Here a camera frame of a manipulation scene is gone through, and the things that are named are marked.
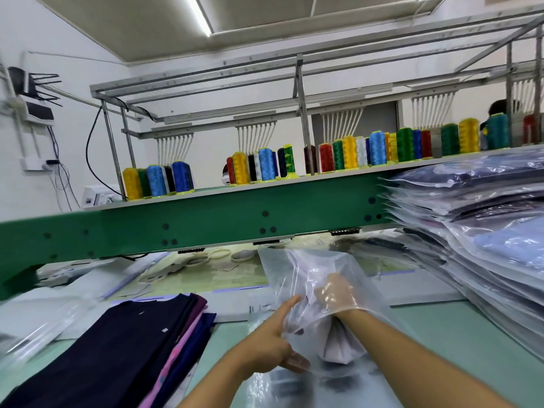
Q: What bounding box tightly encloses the person's right hand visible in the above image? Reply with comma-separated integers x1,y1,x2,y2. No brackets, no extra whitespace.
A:
314,273,363,321

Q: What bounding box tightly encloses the person's left hand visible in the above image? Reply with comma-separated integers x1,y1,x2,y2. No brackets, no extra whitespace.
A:
231,295,312,376

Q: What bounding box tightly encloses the white shirt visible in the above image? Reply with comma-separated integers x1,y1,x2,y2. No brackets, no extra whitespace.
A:
314,310,368,366

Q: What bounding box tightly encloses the stack of bagged garments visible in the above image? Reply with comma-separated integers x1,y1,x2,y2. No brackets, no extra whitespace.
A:
384,148,544,364

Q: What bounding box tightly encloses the person's right forearm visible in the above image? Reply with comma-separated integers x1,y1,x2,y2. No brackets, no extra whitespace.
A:
338,308,515,408

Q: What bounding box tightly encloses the green machine beam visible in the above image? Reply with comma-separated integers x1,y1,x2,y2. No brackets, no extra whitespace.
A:
0,169,409,300

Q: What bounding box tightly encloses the row of coloured thread spools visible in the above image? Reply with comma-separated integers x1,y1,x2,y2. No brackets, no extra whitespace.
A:
121,112,544,201

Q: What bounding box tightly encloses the grey metal thread rack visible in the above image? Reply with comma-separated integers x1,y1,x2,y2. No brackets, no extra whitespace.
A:
89,4,544,199

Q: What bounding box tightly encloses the white box device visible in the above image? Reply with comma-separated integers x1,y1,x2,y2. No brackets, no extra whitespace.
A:
82,184,125,208

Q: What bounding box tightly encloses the crumpled clear plastic film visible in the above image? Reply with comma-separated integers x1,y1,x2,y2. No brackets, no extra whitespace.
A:
0,293,90,366

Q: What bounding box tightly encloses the black hanging cable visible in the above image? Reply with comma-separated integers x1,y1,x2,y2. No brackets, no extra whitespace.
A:
85,106,124,199

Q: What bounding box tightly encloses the white wall socket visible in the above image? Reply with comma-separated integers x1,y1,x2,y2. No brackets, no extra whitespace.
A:
23,156,61,172

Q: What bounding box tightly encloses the wall router with antennas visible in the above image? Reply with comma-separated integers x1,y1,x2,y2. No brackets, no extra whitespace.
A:
4,66,62,126

